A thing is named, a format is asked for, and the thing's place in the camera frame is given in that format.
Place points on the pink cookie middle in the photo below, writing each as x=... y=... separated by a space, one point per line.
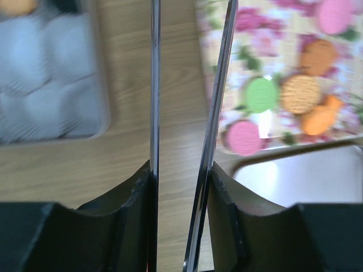
x=334 y=16

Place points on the orange fish cookie bottom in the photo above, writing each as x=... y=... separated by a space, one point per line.
x=322 y=116

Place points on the pink cookie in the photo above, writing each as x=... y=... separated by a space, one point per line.
x=243 y=138
x=334 y=16

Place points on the metal serving tongs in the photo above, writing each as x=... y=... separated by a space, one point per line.
x=192 y=252

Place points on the metal cookie tin box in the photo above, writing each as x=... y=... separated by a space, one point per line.
x=53 y=81

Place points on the metal tin lid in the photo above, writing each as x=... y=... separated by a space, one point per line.
x=326 y=175

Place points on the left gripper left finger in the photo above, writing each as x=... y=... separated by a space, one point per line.
x=114 y=232

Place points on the pink cookie bottom left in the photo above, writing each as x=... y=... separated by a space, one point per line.
x=243 y=138

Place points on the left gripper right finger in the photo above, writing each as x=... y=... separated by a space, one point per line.
x=250 y=233

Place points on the orange cookie small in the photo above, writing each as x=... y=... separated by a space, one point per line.
x=18 y=7

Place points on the orange waffle cookie lower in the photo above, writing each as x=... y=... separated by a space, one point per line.
x=299 y=94

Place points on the brown cookie lower middle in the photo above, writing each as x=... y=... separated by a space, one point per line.
x=318 y=57

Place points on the floral rectangular tray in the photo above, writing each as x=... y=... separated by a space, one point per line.
x=268 y=39

